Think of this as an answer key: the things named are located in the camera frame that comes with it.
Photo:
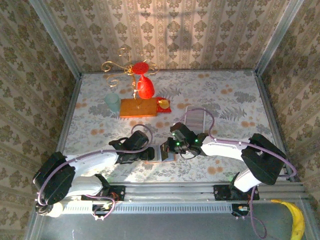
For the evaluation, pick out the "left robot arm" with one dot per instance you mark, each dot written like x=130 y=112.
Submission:
x=85 y=180

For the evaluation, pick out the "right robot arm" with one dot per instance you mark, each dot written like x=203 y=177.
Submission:
x=225 y=150

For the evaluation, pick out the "white plastic card basket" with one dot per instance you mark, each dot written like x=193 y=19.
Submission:
x=186 y=120

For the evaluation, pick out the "orange wooden board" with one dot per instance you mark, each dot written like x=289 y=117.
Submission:
x=140 y=110

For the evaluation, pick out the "red square tray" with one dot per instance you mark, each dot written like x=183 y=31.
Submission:
x=160 y=110

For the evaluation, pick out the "small yellow round object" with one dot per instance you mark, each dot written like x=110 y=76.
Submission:
x=164 y=103

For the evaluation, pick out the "teal frosted glass cup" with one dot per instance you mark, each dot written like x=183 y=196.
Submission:
x=112 y=102

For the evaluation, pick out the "red wine glass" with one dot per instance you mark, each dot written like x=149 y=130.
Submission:
x=145 y=87

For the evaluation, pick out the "small black controller box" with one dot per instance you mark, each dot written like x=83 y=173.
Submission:
x=241 y=210

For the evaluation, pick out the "yellow banana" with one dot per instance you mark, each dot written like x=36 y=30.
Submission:
x=297 y=220

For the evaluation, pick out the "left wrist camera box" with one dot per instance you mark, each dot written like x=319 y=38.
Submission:
x=138 y=140

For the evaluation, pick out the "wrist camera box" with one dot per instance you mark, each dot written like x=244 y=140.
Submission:
x=183 y=135
x=138 y=140

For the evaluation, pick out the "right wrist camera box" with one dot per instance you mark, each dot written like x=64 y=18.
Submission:
x=183 y=135

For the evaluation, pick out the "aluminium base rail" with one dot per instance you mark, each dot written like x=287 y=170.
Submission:
x=170 y=192

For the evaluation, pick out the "aluminium table side rail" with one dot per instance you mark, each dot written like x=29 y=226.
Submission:
x=267 y=110
x=71 y=110

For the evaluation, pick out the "aluminium frame corner post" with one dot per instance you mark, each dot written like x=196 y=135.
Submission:
x=57 y=40
x=277 y=37

